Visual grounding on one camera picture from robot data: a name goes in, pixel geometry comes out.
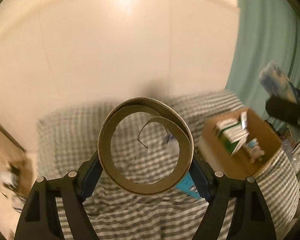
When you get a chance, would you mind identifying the clear blue plastic packet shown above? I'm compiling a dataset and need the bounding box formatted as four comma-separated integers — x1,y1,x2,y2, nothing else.
259,61,300,105

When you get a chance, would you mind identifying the white ointment tube box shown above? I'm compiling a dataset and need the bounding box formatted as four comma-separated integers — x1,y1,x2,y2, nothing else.
239,111,248,131

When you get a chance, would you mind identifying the small white blue toy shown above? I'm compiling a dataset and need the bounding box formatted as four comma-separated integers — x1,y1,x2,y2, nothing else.
243,138,265,164

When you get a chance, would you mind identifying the small cardboard box left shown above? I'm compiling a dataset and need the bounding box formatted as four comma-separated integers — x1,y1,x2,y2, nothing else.
0,127,33,197

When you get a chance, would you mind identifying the brown cardboard box right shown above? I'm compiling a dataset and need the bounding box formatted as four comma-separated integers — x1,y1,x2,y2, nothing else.
198,108,282,179

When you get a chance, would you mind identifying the green white medicine box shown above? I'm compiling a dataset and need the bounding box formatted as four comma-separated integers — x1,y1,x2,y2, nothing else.
213,118,249,155

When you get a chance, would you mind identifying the teal blue packet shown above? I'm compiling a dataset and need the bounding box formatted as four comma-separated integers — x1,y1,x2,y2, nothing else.
175,172,201,199

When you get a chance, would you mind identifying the teal curtain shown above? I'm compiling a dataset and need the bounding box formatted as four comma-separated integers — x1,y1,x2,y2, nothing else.
226,0,300,119

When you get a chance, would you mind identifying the grey white checked blanket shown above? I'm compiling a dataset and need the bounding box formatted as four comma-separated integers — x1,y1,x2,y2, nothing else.
37,90,299,239

